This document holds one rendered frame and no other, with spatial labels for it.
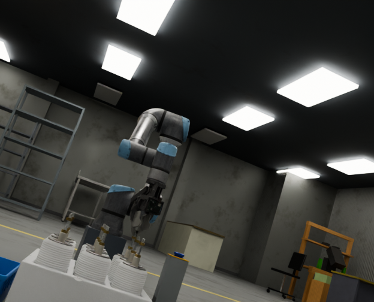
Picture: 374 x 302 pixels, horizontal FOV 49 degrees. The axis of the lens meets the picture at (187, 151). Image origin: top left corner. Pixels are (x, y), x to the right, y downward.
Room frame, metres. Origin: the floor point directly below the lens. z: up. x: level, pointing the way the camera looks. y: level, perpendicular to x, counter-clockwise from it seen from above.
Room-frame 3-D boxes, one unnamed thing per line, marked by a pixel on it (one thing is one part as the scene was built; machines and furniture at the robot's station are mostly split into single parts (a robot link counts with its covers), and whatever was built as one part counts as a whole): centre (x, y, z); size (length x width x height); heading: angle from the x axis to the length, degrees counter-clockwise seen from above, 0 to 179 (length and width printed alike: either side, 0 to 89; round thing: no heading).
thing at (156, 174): (1.56, 0.07, 0.57); 0.08 x 0.08 x 0.05
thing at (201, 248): (10.08, -0.75, 0.40); 2.34 x 0.75 x 0.80; 14
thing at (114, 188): (1.99, 0.23, 0.47); 0.13 x 0.12 x 0.14; 94
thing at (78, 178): (9.60, 1.80, 0.54); 2.09 x 0.79 x 1.08; 14
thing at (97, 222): (1.99, 0.23, 0.35); 0.15 x 0.15 x 0.10
